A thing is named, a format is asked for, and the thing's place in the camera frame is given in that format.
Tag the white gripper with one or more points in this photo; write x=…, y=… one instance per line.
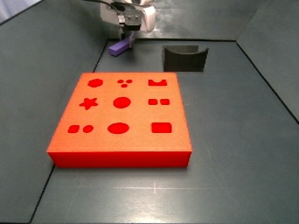
x=133, y=15

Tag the purple rectangular block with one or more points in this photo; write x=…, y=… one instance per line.
x=120, y=47

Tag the black curved fixture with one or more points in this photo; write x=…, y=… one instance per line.
x=185, y=58

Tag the red foam shape board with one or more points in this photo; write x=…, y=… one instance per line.
x=124, y=122

